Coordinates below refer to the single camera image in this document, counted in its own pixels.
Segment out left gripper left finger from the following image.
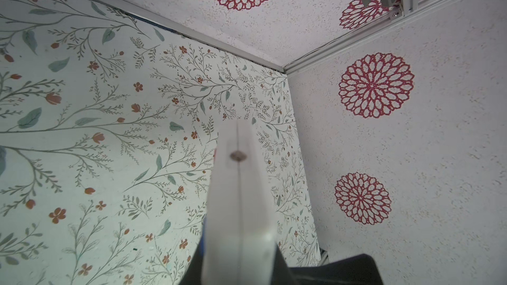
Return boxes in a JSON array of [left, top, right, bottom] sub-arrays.
[[201, 120, 239, 284]]

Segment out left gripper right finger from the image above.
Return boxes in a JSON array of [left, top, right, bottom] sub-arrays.
[[237, 120, 277, 284]]

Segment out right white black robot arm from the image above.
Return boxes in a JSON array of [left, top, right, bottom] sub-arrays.
[[290, 254, 384, 285]]

